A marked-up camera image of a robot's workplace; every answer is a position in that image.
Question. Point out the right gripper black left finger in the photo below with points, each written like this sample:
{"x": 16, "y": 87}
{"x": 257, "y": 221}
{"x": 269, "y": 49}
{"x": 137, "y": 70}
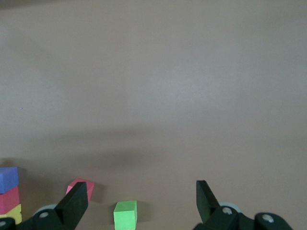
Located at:
{"x": 72, "y": 206}

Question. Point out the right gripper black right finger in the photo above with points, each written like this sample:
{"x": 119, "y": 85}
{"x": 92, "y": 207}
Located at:
{"x": 206, "y": 203}

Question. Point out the yellow foam cube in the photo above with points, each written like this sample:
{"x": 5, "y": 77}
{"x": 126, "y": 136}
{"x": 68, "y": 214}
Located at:
{"x": 12, "y": 213}

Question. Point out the red foam cube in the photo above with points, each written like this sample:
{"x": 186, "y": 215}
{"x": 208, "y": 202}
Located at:
{"x": 8, "y": 200}
{"x": 89, "y": 185}

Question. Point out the purple foam cube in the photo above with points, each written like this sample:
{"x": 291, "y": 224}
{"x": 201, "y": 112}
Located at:
{"x": 8, "y": 179}

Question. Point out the green foam cube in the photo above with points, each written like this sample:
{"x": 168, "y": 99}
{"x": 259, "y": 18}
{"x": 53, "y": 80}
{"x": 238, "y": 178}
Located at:
{"x": 124, "y": 215}

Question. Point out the brown table cover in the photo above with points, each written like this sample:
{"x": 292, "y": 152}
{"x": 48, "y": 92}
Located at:
{"x": 168, "y": 83}

